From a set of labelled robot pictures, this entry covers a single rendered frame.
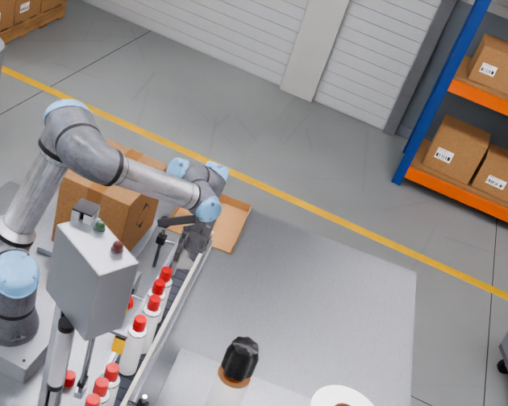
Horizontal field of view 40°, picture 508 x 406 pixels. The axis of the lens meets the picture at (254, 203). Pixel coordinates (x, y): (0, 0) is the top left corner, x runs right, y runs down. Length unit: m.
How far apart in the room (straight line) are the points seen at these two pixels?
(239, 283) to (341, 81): 3.66
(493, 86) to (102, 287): 3.94
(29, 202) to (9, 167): 2.32
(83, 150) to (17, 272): 0.39
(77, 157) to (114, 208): 0.53
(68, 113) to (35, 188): 0.23
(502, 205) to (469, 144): 0.51
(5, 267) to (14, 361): 0.26
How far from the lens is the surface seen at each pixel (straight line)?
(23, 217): 1.91
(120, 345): 1.77
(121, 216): 2.20
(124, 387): 1.97
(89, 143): 1.69
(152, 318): 1.94
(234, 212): 2.77
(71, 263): 1.46
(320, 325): 2.42
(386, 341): 2.50
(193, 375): 2.04
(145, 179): 1.76
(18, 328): 1.98
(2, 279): 1.87
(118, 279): 1.41
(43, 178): 1.84
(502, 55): 4.93
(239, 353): 1.73
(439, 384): 3.77
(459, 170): 5.25
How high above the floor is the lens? 2.40
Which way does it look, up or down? 33 degrees down
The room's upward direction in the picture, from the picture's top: 20 degrees clockwise
